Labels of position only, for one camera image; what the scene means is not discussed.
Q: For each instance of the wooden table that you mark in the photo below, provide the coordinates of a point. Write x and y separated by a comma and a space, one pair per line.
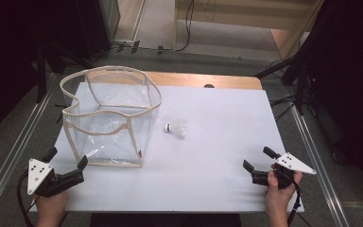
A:
182, 80

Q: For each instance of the person's left hand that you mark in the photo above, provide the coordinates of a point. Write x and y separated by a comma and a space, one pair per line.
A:
52, 203

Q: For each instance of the white shuttlecock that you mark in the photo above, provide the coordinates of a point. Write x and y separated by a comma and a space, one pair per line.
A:
176, 127

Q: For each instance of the person's right hand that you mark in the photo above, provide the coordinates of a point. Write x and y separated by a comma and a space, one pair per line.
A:
277, 197

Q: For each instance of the dark cabinet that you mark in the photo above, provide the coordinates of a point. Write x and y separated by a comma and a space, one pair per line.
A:
97, 25

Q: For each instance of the clear plastic bag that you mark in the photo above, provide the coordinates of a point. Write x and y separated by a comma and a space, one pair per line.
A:
110, 116

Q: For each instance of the black metal stand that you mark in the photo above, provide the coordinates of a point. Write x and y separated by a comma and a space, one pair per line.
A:
291, 72
41, 72

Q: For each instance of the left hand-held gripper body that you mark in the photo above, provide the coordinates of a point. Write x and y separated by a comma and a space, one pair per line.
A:
41, 178

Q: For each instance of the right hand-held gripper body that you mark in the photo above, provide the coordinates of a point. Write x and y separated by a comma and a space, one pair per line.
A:
291, 163

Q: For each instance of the white board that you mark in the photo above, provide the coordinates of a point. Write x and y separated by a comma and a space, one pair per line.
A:
208, 164

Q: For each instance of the light wooden shelf unit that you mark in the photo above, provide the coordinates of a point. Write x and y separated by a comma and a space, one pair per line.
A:
239, 19

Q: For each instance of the aluminium floor rail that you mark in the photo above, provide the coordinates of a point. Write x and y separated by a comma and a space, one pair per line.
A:
15, 151
321, 170

